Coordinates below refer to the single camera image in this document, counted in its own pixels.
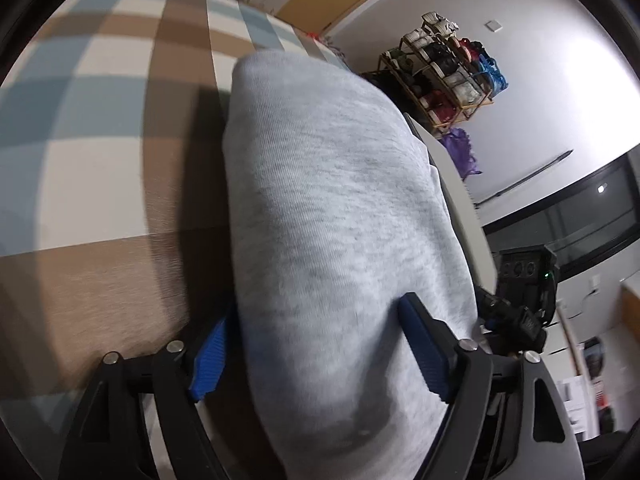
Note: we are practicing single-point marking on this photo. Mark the white wall switch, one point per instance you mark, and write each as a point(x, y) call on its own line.
point(494, 26)

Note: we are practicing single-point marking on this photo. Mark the wooden shoe rack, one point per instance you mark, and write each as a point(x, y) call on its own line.
point(438, 77)

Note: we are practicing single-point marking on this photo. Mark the grey leaning pole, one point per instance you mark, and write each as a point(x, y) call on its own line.
point(551, 163)

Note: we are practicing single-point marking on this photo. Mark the purple plastic bag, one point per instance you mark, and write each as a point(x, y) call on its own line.
point(458, 145)

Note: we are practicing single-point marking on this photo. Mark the checkered bed sheet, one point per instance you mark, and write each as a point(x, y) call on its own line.
point(110, 159)

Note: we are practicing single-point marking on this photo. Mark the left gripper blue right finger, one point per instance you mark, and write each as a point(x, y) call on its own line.
point(432, 343)

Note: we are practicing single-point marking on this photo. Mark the light grey hoodie sweatshirt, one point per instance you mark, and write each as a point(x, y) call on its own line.
point(335, 212)

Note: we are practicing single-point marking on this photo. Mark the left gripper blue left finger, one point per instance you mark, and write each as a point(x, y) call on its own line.
point(209, 362)

